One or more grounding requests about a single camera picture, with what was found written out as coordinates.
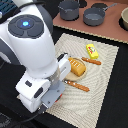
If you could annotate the yellow toy box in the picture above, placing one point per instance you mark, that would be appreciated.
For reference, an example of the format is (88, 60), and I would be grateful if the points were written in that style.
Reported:
(92, 51)

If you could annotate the grey toy saucepan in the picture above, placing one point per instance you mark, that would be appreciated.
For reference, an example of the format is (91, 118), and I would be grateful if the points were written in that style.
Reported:
(95, 16)

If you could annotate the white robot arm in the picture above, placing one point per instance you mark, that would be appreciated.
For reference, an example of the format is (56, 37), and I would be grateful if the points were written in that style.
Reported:
(25, 39)

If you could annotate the fork with wooden handle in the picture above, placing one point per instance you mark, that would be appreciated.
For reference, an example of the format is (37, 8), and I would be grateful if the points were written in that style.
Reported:
(76, 85)

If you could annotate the round wooden plate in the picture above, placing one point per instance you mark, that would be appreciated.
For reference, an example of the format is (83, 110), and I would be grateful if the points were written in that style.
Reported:
(71, 76)

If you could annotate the grey toy pot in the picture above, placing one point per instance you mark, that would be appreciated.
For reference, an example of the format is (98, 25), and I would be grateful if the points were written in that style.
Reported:
(69, 10)

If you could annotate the pink stove board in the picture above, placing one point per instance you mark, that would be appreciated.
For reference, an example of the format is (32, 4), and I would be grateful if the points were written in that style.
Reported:
(109, 29)

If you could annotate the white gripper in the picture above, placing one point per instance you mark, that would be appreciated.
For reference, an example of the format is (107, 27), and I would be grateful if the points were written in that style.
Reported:
(41, 83)

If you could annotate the beige toy bowl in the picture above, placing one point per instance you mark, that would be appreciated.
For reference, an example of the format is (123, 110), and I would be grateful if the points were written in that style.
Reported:
(124, 19)

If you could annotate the orange toy bread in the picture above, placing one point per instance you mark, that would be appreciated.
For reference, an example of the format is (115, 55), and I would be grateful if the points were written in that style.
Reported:
(76, 67)

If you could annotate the woven beige placemat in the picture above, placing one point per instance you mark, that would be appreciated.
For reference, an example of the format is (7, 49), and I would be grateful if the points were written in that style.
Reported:
(82, 99)

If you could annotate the knife with wooden handle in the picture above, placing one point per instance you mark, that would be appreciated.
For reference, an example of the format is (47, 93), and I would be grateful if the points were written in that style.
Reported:
(91, 61)

